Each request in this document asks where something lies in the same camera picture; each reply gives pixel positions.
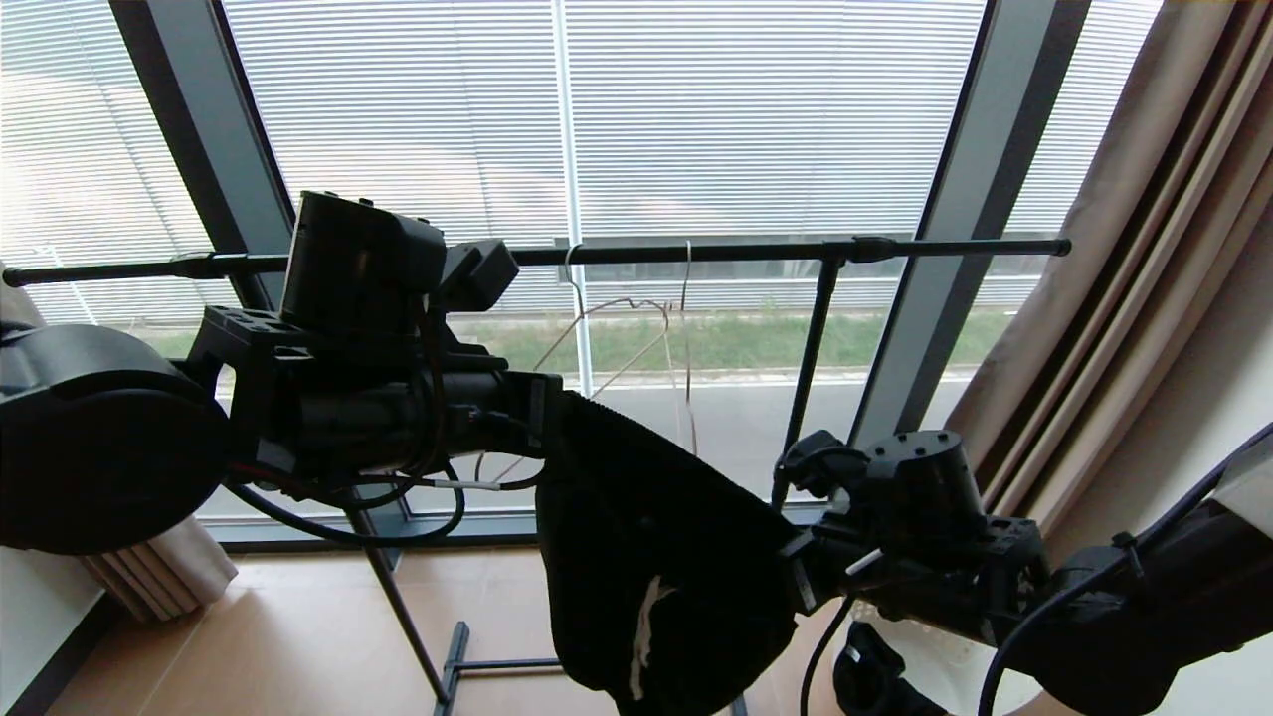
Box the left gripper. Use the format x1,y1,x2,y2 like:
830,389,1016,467
239,348,563,478

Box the black clothes rack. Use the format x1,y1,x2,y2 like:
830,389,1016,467
0,236,1073,716

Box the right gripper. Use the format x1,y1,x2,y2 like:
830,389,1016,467
781,517,1050,642

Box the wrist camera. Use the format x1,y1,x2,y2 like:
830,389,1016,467
438,239,520,344
774,430,868,503

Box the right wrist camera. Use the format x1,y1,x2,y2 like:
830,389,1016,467
774,430,868,503

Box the black shorts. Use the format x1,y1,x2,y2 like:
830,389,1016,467
535,391,800,716

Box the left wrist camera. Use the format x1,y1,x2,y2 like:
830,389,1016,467
438,239,520,344

